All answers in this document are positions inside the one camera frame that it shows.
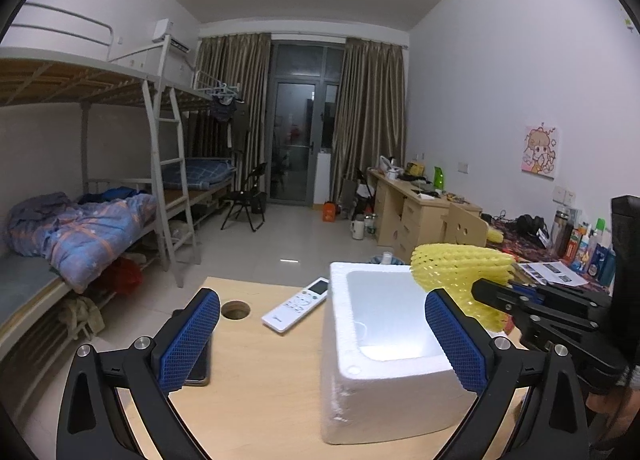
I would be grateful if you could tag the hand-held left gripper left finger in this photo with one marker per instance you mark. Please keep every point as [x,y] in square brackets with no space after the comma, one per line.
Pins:
[192,340]

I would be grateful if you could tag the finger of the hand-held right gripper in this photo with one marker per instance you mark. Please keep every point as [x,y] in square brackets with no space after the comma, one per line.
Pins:
[500,292]

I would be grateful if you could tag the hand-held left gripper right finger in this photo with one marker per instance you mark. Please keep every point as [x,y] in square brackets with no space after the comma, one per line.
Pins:
[452,335]

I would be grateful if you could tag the yellow foam fruit net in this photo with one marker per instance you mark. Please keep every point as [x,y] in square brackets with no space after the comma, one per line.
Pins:
[460,272]

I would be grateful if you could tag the white foam box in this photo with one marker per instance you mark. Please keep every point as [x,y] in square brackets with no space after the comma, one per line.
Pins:
[390,380]

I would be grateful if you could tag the person's right hand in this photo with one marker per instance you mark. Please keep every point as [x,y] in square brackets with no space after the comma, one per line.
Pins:
[610,415]

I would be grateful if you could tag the black smartphone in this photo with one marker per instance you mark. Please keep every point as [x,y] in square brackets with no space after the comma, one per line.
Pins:
[200,370]

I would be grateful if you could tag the dark patterned desk mat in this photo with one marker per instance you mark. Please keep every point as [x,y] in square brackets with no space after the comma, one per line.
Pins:
[525,247]

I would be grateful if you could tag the printed paper sheets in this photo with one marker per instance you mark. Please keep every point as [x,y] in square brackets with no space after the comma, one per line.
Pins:
[550,272]

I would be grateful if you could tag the yellow cloth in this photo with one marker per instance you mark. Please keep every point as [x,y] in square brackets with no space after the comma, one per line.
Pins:
[495,235]

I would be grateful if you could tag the light wooden chair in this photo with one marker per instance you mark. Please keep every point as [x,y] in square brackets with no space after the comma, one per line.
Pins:
[465,227]

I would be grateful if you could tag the black headphones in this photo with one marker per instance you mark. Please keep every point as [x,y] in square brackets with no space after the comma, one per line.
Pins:
[530,225]

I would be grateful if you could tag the row of toiletry bottles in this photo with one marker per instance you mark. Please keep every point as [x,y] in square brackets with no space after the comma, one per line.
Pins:
[585,245]

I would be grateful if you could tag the red bag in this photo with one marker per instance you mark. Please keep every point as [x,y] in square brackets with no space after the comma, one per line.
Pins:
[122,277]

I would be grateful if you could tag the blue-lined trash bin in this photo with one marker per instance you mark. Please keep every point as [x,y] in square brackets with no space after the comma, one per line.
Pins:
[387,259]

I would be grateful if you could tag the white remote control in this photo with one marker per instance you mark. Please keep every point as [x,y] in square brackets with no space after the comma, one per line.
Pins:
[297,305]

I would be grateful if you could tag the beige clothes pile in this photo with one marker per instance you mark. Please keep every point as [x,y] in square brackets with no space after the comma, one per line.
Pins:
[82,317]

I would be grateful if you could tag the light wooden desk with drawers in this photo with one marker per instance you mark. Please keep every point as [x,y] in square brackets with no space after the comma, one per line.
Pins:
[400,212]

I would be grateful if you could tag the green plastic object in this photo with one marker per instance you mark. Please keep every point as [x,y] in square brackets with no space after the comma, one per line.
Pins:
[438,177]

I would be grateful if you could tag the black folding chair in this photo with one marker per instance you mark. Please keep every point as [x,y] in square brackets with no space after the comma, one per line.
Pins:
[245,202]

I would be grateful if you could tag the yellow box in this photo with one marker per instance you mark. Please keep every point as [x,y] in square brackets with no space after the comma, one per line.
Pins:
[416,168]

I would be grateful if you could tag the blue patterned quilt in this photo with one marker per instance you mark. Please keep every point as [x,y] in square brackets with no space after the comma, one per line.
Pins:
[85,235]

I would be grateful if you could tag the white bunk bed ladder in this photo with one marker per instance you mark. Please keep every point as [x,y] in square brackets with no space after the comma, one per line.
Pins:
[170,190]

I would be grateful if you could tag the blue plaid bedding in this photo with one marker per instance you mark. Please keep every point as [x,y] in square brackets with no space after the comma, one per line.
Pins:
[200,172]

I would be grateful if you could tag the orange plastic container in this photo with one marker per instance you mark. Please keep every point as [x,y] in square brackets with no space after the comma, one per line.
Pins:
[330,212]

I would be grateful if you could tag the white narrow cabinet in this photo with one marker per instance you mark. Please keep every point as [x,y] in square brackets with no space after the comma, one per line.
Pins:
[322,180]

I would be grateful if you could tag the brown curtain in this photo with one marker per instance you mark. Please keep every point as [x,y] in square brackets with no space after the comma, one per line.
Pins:
[367,110]
[232,90]

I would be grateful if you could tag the glass balcony door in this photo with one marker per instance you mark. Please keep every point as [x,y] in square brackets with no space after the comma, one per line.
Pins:
[300,140]

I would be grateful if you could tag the dark hanging clothes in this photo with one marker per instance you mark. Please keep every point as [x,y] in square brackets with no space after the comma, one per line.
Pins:
[225,112]

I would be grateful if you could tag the white metal bunk bed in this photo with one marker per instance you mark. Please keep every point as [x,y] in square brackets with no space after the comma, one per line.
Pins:
[200,100]
[60,80]

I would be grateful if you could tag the white air conditioner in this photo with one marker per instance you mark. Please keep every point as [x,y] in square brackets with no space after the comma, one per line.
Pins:
[172,35]

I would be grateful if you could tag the white wall switch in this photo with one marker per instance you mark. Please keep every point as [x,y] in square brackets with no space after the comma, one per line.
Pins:
[562,196]

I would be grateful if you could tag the white wall outlet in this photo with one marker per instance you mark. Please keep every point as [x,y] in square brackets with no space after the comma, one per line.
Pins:
[463,167]

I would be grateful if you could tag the pink cartoon wall poster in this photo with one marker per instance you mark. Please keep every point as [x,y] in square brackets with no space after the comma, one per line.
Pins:
[540,152]

